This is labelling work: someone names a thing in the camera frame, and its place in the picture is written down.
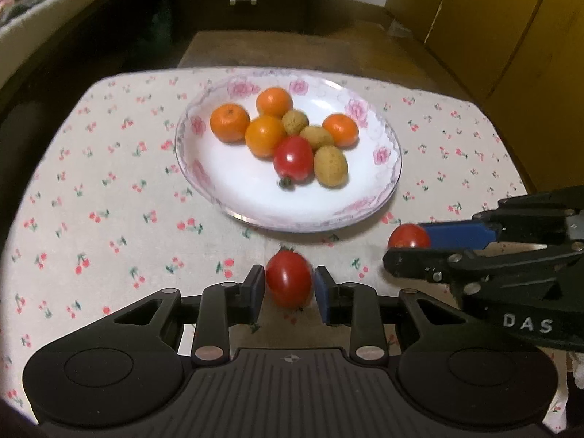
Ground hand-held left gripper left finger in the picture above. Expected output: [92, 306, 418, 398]
[112, 265, 266, 366]

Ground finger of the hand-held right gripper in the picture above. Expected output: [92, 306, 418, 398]
[416, 187, 584, 248]
[382, 239, 584, 293]

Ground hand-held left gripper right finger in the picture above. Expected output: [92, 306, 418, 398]
[314, 265, 464, 366]

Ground small red tomato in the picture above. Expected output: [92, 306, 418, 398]
[388, 223, 431, 251]

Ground large red tomato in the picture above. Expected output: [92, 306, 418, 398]
[273, 135, 315, 189]
[265, 246, 314, 310]

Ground white floral plate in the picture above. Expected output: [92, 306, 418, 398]
[174, 68, 403, 233]

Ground tan longan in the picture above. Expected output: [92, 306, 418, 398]
[299, 125, 335, 150]
[281, 109, 310, 136]
[314, 145, 349, 188]

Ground orange mandarin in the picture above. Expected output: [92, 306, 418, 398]
[210, 103, 251, 143]
[245, 115, 287, 159]
[322, 113, 360, 149]
[256, 87, 294, 118]

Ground cherry print tablecloth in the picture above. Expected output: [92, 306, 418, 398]
[0, 66, 569, 438]

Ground yellow wooden cabinet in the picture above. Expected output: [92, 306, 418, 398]
[385, 0, 584, 192]

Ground low wooden table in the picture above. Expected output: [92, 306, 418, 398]
[177, 30, 480, 101]

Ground bed with beige mattress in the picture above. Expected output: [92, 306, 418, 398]
[0, 0, 153, 89]

